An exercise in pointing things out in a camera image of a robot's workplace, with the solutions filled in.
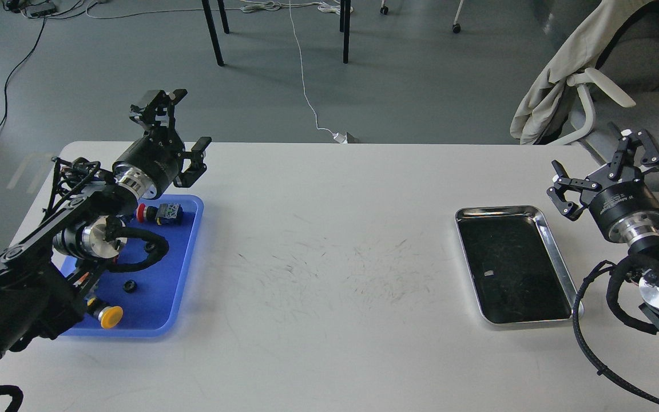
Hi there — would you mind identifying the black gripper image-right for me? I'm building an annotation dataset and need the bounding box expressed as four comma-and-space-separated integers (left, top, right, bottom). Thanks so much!
546, 129, 659, 244

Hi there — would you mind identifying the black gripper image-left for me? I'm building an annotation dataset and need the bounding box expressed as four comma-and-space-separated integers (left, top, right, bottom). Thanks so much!
113, 89, 212, 199

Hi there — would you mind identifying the silver metal tray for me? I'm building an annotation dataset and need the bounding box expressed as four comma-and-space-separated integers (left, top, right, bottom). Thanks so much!
455, 204, 576, 328

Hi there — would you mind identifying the red emergency stop button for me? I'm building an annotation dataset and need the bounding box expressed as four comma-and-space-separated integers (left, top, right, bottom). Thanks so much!
135, 203, 184, 226

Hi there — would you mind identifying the black table leg left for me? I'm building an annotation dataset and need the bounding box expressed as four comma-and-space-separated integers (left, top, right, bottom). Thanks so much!
201, 0, 230, 67

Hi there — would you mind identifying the black table leg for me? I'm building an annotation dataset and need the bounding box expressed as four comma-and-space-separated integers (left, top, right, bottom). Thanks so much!
339, 0, 351, 64
201, 0, 230, 67

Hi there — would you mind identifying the beige jacket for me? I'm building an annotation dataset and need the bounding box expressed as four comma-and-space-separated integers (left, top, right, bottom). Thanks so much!
510, 1, 649, 144

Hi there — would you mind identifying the white power adapter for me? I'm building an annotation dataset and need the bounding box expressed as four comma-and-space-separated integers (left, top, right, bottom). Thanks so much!
332, 132, 359, 144

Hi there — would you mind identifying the yellow push button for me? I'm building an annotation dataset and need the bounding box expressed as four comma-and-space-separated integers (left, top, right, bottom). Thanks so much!
86, 297, 124, 330

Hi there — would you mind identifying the black table leg right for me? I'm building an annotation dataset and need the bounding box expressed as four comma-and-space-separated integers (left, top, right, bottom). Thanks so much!
339, 0, 351, 64

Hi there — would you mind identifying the white floor cable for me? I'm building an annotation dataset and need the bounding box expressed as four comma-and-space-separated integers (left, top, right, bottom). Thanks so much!
241, 0, 353, 138

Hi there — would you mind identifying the black floor cable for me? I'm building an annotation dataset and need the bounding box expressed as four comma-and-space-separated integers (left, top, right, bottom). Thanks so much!
0, 17, 49, 221

